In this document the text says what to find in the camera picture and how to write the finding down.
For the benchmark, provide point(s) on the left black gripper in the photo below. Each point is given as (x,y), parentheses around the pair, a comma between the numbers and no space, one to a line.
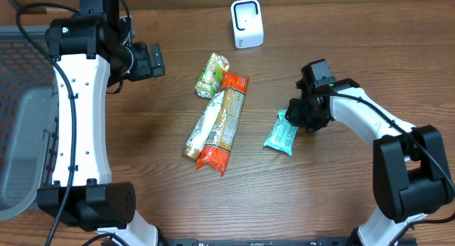
(147,68)

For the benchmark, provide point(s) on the grey plastic basket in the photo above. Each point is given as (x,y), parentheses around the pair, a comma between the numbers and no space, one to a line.
(29,123)

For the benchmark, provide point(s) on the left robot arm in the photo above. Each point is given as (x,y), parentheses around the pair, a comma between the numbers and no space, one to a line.
(90,52)

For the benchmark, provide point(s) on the orange cracker packet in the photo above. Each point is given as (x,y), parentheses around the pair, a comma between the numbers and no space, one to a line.
(218,146)

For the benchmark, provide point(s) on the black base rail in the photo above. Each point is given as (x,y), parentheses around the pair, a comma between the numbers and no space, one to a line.
(321,241)

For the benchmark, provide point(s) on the white cream tube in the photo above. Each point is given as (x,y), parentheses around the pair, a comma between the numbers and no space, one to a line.
(199,135)

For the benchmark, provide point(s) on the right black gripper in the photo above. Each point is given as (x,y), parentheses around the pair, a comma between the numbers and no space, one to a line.
(299,121)

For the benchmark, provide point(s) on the white barcode scanner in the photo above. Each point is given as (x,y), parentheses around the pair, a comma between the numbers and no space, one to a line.
(247,23)

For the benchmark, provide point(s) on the teal snack packet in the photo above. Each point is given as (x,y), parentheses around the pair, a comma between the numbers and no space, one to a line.
(282,135)

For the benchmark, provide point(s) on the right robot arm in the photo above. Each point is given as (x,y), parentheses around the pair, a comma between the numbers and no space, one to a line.
(411,176)

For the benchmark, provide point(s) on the green drink carton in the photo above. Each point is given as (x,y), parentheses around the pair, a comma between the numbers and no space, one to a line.
(212,75)

